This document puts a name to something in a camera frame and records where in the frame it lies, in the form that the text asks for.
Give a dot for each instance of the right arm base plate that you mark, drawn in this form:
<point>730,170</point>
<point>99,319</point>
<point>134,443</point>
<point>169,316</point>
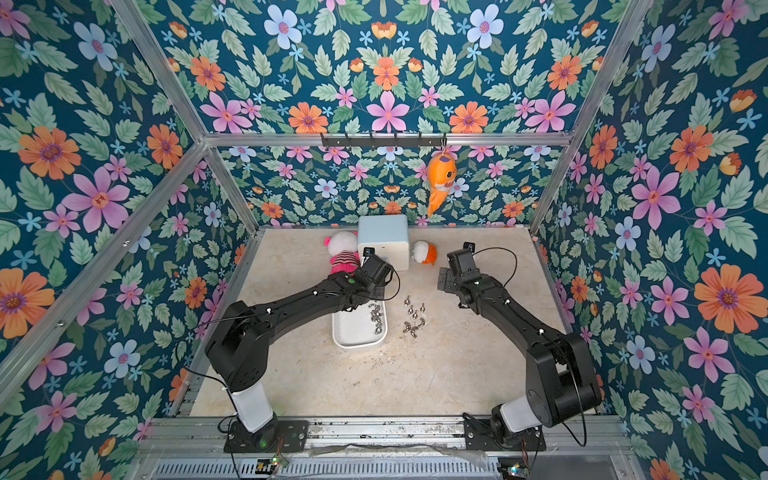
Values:
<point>491,434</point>

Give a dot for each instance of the orange hanging fish plush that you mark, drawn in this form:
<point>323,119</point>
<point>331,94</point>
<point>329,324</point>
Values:
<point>441,176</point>

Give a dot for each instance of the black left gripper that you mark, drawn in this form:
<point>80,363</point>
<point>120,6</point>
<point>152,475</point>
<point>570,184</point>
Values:
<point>381,287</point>

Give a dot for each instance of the pile of silver wing nuts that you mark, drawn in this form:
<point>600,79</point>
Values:
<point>377,316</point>

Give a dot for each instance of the orange white plush ball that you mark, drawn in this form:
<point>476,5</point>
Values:
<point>424,252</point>

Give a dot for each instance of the white storage tray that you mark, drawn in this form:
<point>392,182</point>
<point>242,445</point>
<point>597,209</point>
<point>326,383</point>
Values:
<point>353,330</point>

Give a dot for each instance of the pink white plush toy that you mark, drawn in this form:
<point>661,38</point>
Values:
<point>343,249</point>

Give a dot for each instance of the black hook rail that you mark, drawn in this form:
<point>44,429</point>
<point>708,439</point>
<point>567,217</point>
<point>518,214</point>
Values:
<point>371,140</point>

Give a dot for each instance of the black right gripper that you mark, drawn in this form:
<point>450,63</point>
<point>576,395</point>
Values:
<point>459,264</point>

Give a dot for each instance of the pale blue drawer box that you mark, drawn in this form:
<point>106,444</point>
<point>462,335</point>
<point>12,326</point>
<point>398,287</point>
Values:
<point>388,235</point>

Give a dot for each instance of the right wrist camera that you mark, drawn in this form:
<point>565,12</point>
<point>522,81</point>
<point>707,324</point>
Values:
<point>468,246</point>

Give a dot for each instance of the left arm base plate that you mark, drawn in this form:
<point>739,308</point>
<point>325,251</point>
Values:
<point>277,436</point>

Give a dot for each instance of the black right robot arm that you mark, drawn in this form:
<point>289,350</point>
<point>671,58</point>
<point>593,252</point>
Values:
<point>561,380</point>

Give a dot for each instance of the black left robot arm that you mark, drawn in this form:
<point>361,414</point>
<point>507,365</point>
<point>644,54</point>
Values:
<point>239,348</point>

